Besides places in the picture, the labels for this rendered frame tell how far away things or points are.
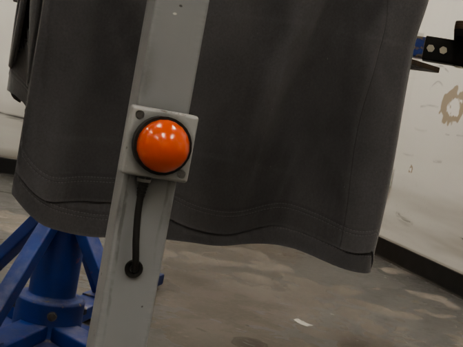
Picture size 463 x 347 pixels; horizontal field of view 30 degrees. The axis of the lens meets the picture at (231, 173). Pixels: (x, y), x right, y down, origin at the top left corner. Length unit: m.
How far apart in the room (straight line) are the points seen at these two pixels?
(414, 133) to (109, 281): 4.23
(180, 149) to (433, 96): 4.15
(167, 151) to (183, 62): 0.08
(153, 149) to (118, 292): 0.12
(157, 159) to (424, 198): 4.05
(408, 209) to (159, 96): 4.15
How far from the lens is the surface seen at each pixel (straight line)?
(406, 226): 4.75
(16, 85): 0.99
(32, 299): 2.28
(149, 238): 0.64
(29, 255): 2.15
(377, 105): 1.00
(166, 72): 0.63
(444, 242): 4.39
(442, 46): 2.06
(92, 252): 2.18
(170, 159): 0.60
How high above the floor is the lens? 0.69
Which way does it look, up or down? 4 degrees down
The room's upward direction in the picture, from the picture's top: 11 degrees clockwise
